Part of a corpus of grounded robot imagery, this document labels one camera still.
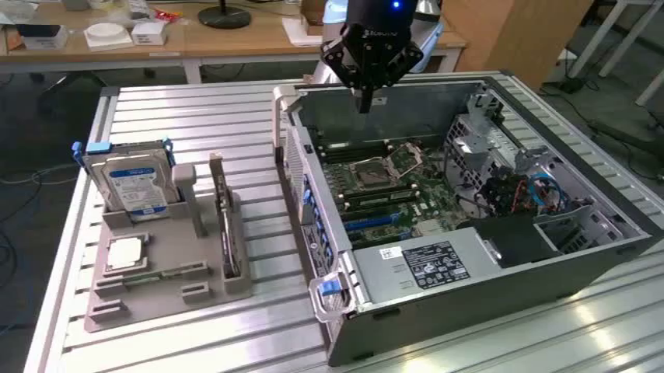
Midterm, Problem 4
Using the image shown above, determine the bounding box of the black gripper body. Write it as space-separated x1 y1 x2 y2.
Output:
339 0 416 89

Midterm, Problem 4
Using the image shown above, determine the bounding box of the black graphics card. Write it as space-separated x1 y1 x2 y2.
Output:
208 152 244 279

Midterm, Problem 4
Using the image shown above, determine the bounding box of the white paper tray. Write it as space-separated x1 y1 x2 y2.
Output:
281 17 325 47

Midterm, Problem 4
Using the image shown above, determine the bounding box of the brown cardboard box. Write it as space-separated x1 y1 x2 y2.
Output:
300 0 327 26

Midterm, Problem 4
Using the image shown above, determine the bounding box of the wooden desk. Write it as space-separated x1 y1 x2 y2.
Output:
0 0 468 85

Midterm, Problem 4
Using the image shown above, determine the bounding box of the wooden cabinet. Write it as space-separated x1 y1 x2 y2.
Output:
443 0 597 89

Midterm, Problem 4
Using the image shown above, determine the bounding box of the metal socket cover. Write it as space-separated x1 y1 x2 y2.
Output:
386 140 424 173

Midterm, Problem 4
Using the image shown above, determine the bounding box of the black lamp base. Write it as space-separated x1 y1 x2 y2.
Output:
196 0 253 30

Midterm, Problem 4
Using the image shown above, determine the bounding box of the metal disk bay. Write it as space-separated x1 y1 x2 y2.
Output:
443 92 522 191
531 197 631 256

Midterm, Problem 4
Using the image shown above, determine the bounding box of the CPU socket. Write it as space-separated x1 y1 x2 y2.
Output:
347 155 402 190

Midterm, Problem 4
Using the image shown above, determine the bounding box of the black floor box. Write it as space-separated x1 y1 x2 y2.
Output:
557 76 587 95

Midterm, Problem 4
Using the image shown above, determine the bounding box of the green motherboard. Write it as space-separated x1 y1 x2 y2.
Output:
313 131 480 250

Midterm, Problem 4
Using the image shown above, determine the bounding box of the green RAM stick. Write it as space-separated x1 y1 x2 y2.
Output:
339 185 420 211
121 269 182 287

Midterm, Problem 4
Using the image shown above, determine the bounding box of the small white box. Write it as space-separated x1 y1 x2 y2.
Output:
128 21 169 47

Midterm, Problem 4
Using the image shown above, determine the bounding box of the blue expansion slot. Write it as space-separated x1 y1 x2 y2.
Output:
341 214 414 231

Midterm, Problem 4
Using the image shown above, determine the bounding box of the white round lidded box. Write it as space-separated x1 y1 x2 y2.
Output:
81 22 137 53

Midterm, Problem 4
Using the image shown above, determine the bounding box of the black stand foot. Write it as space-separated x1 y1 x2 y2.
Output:
585 118 664 159

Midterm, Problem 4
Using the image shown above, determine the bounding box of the hard disk with blue carrier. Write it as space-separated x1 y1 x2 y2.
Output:
70 136 178 225

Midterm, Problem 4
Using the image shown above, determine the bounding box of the black chair base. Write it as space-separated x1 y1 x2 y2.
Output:
30 71 108 114

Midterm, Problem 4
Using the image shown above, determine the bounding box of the grey power supply unit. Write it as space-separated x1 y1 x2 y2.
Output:
339 226 499 309

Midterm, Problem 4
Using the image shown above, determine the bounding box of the white box with black top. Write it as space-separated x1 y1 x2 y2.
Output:
13 23 70 51

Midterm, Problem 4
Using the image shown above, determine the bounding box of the silver CPU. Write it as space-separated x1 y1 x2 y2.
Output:
104 237 146 272

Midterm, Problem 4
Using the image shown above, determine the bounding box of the dark grey PC case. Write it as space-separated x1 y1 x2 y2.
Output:
271 73 653 368

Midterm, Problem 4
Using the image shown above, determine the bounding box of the grey parts rack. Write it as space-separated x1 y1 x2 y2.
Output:
81 162 256 334

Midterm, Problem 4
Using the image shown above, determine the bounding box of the white table frame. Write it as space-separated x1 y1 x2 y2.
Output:
563 0 664 106

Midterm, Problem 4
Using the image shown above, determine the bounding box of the blue wire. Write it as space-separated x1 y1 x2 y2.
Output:
526 173 573 217

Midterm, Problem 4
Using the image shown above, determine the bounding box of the red wire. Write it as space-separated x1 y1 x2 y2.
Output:
508 180 523 214

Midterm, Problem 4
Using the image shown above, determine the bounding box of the black plastic air duct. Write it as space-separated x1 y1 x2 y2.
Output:
471 214 565 270

